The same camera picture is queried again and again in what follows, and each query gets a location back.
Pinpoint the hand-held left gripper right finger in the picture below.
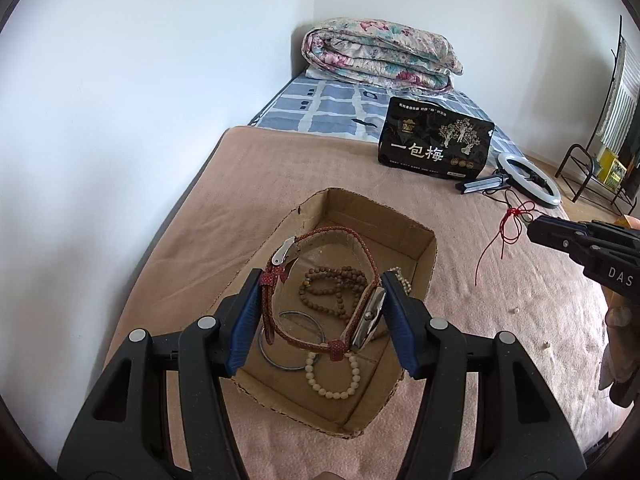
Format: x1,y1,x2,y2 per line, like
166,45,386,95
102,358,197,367
380,271,588,480

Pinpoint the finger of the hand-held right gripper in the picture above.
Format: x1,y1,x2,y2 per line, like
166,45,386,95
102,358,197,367
529,232,601,267
527,215,640,242

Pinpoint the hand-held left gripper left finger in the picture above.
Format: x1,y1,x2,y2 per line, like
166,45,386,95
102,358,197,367
57,269,264,480

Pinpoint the red strap wristwatch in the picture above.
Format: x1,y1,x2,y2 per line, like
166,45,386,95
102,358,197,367
257,226,388,362

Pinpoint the white bead necklace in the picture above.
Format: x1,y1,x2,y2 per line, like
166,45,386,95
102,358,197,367
387,266,412,295

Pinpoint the red string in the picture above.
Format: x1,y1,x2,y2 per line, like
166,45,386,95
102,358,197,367
474,201,536,286

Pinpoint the thin metal bangle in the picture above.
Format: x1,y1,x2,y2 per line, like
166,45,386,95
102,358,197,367
259,311,326,372

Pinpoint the brown wooden bead necklace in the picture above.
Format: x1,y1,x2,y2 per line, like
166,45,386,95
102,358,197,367
298,266,388,338

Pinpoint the cardboard box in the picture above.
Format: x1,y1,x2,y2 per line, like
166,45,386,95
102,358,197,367
231,187,438,440

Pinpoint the cream bead bracelet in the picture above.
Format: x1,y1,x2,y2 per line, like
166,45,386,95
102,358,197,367
304,350,362,399

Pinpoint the person's right hand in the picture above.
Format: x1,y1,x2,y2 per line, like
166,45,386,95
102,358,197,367
599,305,640,407

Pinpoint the black metal clothes rack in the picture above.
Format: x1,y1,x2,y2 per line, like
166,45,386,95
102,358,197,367
555,15,640,216

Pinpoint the yellow box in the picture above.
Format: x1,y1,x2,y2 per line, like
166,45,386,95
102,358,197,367
597,147,628,186

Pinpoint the black folded tripod stand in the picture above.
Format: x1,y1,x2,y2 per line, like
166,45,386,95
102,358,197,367
455,172,511,195

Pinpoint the striped hanging towel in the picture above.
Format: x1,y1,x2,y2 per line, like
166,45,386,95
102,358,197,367
602,40,640,148

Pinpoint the black snack bag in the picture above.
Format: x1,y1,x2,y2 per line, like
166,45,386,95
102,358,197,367
377,96,496,179

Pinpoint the blue plaid bedsheet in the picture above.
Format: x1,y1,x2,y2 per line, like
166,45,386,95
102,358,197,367
248,71,523,157

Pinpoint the folded floral quilt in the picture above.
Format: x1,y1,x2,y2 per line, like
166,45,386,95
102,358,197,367
301,17,464,93

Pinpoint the white ring light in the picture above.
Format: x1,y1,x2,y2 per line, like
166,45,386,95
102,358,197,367
496,153,563,211

